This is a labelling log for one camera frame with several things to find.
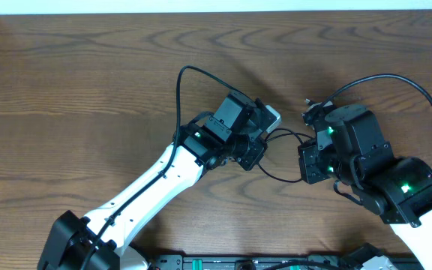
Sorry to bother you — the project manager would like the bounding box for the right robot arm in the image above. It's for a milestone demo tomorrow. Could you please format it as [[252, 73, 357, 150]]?
[[298, 102, 432, 269]]

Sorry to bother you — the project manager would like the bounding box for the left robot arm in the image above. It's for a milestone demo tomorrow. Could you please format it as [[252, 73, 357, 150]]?
[[37, 91, 281, 269]]

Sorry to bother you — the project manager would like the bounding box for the black usb cable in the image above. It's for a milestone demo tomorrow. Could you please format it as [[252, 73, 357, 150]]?
[[255, 127, 317, 184]]

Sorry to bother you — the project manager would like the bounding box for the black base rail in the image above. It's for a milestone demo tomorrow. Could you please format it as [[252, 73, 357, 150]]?
[[140, 242, 423, 270]]

